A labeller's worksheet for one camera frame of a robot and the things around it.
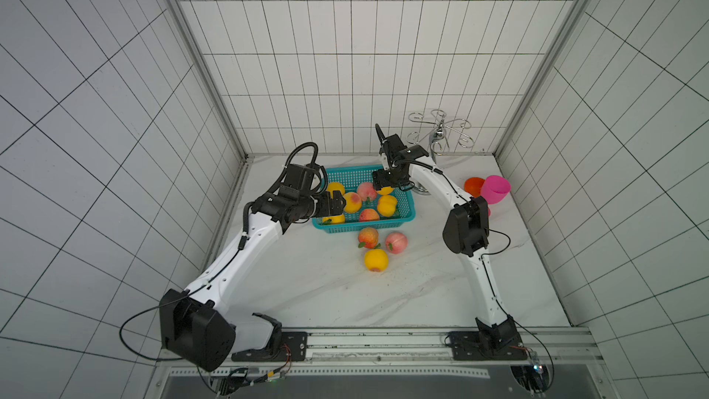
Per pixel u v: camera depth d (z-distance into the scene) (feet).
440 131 2.92
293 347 2.38
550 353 2.24
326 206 2.24
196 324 1.25
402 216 3.18
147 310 1.22
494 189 2.89
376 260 2.79
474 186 3.39
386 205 3.17
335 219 3.02
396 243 2.87
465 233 1.96
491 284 2.07
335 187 3.30
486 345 2.12
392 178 2.81
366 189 3.22
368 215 3.05
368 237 2.90
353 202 3.17
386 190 3.11
